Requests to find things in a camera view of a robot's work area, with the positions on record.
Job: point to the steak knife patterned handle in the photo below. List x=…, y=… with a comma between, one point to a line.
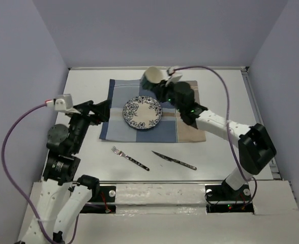
x=175, y=161

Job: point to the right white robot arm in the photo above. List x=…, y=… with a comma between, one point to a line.
x=254, y=145

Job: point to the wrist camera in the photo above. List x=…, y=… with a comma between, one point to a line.
x=62, y=103
x=173, y=75

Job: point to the blue beige plaid cloth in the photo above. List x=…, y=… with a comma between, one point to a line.
x=171, y=129

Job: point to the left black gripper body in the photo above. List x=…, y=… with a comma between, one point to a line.
x=80, y=123

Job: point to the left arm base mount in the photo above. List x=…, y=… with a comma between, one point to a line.
x=103, y=203

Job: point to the silver fork patterned handle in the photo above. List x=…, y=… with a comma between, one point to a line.
x=122, y=154

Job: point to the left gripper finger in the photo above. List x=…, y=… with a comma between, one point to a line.
x=85, y=107
x=101, y=112

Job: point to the blue floral ceramic plate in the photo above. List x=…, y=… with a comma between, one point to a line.
x=142, y=112

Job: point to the paper cup green base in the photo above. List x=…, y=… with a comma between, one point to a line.
x=151, y=78

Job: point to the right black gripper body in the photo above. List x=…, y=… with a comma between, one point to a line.
x=164, y=93

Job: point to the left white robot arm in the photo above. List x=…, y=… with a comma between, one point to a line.
x=53, y=216

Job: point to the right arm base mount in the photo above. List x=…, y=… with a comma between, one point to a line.
x=219, y=202

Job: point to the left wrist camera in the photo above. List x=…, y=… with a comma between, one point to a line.
x=62, y=103

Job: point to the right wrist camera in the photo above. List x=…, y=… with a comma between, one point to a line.
x=173, y=75

